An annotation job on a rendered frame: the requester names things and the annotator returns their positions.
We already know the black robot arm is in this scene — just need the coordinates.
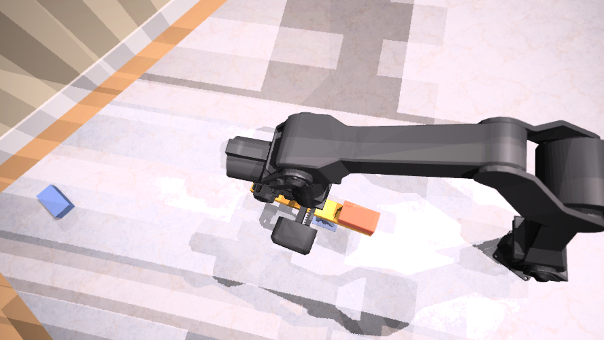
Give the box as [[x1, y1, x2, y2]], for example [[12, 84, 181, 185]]
[[225, 112, 604, 283]]

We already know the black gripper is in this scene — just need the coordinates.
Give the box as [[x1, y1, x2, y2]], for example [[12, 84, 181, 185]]
[[271, 184, 332, 255]]

